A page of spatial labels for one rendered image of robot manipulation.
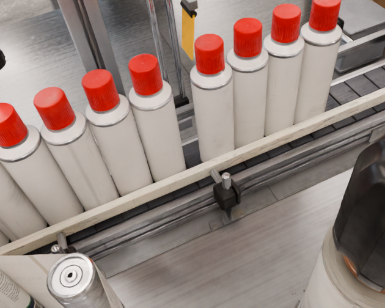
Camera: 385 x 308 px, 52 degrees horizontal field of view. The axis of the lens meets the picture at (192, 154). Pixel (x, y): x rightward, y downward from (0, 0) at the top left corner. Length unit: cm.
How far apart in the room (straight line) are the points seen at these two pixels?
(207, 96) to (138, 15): 57
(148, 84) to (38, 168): 15
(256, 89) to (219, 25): 45
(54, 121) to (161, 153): 15
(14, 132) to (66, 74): 46
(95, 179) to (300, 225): 27
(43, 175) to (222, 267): 24
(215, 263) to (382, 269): 29
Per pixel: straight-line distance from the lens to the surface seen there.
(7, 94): 91
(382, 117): 69
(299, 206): 56
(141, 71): 43
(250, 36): 47
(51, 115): 43
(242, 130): 56
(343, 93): 71
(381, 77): 75
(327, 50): 54
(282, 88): 54
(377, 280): 27
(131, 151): 49
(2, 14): 306
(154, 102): 45
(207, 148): 55
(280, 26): 50
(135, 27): 98
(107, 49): 57
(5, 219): 53
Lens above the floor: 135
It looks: 51 degrees down
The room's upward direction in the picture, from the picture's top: 9 degrees counter-clockwise
